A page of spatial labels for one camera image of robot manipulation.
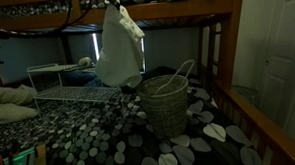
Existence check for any rolled white towel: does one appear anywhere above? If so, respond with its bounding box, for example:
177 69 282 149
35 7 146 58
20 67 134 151
77 56 94 68

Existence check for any white panel door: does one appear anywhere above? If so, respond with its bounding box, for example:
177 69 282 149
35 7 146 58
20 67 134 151
228 0 295 147

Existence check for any wooden bunk bed frame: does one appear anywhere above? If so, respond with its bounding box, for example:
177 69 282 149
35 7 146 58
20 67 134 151
0 0 295 165

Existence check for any beige pillow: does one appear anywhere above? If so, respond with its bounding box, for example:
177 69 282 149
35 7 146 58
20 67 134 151
0 101 40 125

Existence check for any white wire rack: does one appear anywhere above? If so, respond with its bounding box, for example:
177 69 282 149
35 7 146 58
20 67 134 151
26 60 123 111

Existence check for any woven basket with white handle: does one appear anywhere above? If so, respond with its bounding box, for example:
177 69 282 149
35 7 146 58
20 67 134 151
135 58 199 141

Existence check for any black cable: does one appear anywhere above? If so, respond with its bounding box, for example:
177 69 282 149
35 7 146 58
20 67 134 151
52 0 98 34

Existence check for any dotted bedding of bunk mattress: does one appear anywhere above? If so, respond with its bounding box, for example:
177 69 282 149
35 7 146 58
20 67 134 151
0 0 227 18

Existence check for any white towel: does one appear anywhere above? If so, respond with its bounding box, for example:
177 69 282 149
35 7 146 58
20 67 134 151
77 56 94 68
91 2 148 91

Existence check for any beige crumpled blanket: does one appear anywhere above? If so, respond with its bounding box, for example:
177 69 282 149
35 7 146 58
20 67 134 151
0 80 38 108

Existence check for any folded blue cloth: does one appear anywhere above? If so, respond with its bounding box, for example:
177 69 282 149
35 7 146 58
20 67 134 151
61 68 104 89

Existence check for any black dotted bedspread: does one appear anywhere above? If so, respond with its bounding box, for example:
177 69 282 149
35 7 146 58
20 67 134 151
0 61 272 165

